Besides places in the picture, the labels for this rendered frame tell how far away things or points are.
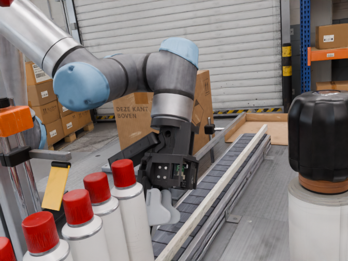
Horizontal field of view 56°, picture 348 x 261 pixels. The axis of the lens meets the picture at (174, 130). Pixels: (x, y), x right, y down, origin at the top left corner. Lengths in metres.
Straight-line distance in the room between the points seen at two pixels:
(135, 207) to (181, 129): 0.15
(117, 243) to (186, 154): 0.18
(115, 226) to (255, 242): 0.28
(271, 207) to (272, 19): 3.96
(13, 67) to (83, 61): 0.34
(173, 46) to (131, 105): 0.51
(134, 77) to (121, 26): 4.58
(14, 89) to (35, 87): 3.34
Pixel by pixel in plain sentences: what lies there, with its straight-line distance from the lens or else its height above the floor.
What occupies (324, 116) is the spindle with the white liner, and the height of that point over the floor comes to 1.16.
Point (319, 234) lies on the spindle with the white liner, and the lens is 0.42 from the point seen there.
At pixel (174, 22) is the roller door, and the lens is 4.88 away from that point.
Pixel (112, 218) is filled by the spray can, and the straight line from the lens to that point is 0.48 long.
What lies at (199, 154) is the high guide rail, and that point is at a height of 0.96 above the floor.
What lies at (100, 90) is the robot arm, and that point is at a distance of 0.52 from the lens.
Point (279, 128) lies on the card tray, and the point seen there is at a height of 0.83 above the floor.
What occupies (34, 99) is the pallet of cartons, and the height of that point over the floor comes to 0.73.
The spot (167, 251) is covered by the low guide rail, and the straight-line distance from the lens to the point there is 0.58.
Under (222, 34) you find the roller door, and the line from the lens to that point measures 4.73.
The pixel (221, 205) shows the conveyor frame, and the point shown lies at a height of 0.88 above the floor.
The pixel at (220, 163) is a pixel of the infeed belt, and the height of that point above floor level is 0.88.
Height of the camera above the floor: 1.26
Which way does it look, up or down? 16 degrees down
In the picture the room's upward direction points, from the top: 7 degrees counter-clockwise
